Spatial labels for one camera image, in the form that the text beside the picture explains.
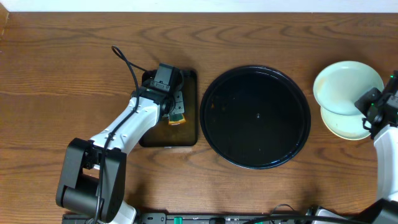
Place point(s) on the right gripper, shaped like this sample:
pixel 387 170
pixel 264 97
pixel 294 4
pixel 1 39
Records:
pixel 365 101

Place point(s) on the round black serving tray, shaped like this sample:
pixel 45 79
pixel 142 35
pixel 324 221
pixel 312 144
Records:
pixel 255 117

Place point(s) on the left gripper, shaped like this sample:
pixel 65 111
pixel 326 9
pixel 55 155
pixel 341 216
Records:
pixel 175 109

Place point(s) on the black rectangular water tray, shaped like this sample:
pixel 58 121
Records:
pixel 184 134

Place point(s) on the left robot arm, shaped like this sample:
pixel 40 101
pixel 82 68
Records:
pixel 93 176

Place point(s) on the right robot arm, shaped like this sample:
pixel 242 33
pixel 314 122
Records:
pixel 385 209

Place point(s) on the yellow green scrub sponge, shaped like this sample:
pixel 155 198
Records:
pixel 176 119

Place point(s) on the light blue plate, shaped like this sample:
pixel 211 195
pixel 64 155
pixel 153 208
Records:
pixel 346 127
pixel 338 86

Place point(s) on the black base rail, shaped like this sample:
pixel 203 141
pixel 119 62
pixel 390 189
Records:
pixel 161 218

